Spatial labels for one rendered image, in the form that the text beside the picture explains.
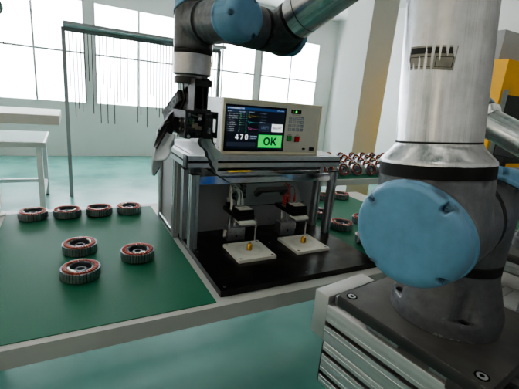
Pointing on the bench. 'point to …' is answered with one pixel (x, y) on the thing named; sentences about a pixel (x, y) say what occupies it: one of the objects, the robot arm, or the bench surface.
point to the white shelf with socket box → (22, 115)
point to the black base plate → (290, 260)
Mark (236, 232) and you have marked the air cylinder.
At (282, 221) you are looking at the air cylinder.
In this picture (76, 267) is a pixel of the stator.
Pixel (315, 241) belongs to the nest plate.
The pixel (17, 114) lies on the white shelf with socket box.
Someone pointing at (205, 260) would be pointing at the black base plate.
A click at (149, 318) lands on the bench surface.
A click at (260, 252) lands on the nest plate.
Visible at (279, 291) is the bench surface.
